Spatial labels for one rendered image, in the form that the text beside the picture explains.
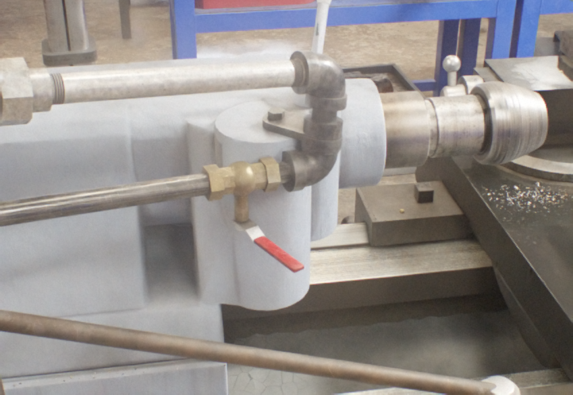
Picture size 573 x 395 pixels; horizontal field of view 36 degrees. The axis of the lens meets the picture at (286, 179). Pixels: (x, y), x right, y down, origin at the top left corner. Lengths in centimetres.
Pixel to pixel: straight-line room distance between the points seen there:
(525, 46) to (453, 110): 206
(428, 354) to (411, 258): 13
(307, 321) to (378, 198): 20
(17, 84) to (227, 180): 19
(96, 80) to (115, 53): 370
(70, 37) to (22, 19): 310
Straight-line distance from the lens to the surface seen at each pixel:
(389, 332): 122
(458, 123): 91
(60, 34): 185
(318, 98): 71
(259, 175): 71
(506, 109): 91
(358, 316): 121
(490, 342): 123
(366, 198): 122
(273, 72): 68
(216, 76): 66
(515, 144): 92
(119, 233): 82
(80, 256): 83
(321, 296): 113
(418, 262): 117
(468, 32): 340
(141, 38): 452
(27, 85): 61
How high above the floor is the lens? 148
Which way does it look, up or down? 29 degrees down
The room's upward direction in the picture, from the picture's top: straight up
